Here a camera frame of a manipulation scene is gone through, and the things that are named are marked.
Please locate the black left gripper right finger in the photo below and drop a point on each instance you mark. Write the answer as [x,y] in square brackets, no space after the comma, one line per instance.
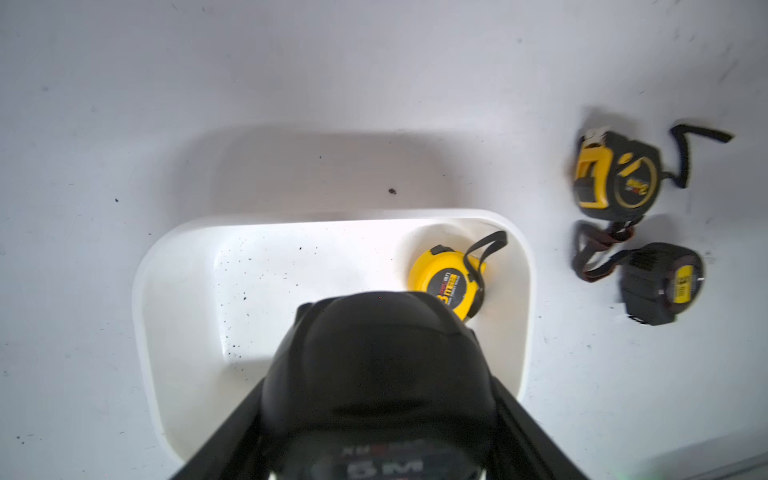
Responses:
[521,449]

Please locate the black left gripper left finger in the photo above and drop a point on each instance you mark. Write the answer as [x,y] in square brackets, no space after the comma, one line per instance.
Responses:
[235,450]

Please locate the black 5m tape measure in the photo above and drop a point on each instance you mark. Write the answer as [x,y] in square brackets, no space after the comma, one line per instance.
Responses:
[378,385]

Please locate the yellow 3m tape measure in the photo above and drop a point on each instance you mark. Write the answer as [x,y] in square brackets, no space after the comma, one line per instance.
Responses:
[455,278]

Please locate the black tape measure yellow label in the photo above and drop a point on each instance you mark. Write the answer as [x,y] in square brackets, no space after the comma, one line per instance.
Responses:
[658,281]

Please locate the white storage box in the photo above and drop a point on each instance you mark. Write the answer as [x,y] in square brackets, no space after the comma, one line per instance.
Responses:
[213,298]

